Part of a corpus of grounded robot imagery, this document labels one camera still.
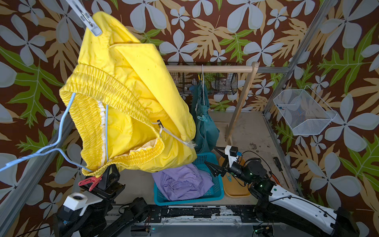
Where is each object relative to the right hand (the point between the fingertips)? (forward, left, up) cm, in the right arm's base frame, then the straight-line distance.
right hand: (209, 154), depth 66 cm
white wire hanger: (+55, 0, 0) cm, 55 cm away
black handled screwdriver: (+8, -46, -25) cm, 53 cm away
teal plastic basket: (-10, -5, -25) cm, 27 cm away
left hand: (-14, +31, +24) cm, 42 cm away
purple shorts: (-6, +13, -18) cm, 23 cm away
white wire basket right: (+27, -57, 0) cm, 63 cm away
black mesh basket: (+55, -12, +1) cm, 57 cm away
